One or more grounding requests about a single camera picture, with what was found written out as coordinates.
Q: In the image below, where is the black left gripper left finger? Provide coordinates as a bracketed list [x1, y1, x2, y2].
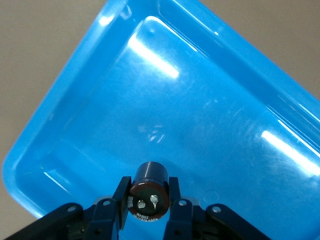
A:
[0, 176, 133, 240]

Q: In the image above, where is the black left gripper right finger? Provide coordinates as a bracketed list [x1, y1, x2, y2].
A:
[163, 176, 272, 240]

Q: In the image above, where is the blue plastic tray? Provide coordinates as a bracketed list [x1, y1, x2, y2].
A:
[1, 0, 320, 240]

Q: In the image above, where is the black cylindrical capacitor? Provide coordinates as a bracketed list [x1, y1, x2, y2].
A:
[127, 161, 172, 224]

